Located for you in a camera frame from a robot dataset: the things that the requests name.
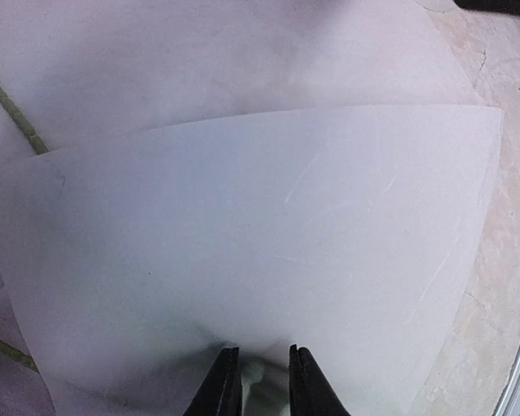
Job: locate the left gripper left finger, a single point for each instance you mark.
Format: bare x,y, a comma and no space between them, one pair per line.
220,393

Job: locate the pink fake flower bunch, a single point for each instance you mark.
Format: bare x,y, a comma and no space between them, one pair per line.
38,147

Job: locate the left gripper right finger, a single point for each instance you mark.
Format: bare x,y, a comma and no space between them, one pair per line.
310,393

